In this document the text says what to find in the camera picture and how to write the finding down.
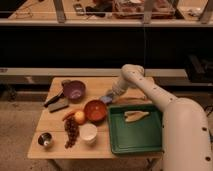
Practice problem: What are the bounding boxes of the orange fruit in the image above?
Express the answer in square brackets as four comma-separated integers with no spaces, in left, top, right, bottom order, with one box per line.
[74,111,86,125]

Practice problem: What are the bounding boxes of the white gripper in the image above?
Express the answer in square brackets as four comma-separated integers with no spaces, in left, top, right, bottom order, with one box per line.
[112,76,129,96]

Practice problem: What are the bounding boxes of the wooden table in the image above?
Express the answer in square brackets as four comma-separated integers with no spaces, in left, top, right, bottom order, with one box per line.
[27,76,168,171]

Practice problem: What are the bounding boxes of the cluttered tray on shelf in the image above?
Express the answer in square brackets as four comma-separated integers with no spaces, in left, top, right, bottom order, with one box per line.
[112,0,175,19]

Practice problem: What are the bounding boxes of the small steel cup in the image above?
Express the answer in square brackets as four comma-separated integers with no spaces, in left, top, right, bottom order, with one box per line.
[38,132,53,147]

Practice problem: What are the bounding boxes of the bunch of dark grapes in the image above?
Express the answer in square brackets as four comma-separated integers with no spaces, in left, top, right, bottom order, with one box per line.
[64,117,79,148]

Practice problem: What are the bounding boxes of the white cup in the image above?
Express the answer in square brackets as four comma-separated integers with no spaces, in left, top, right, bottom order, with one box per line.
[79,123,98,144]

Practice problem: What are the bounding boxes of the orange carrot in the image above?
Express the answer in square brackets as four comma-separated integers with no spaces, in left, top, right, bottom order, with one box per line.
[62,110,78,121]

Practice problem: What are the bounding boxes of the blue sponge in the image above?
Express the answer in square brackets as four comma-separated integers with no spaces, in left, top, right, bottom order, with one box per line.
[100,93,114,104]

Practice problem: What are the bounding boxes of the green plastic tray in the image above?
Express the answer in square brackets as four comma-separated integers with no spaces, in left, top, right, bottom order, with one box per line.
[108,104,162,155]

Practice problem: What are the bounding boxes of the purple plastic bowl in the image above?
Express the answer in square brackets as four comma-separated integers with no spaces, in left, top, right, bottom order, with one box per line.
[63,80,86,101]

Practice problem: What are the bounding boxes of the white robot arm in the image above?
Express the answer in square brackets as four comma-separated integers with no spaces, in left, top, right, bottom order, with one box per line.
[112,64,213,171]

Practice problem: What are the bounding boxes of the black remote control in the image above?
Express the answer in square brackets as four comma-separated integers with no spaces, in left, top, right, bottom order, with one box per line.
[73,3,85,16]

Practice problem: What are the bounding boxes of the black handled knife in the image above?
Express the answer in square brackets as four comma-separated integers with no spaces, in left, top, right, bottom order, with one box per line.
[44,90,63,107]

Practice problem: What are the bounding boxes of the orange wooden bowl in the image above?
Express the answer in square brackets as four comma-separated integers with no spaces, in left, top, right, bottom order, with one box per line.
[84,100,107,122]

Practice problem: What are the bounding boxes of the eyeglasses on shelf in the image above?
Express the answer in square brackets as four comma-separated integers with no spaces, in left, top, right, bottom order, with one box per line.
[15,7,33,19]

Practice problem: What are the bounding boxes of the wooden spatula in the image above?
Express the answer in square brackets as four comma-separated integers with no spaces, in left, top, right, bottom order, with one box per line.
[124,111,148,122]

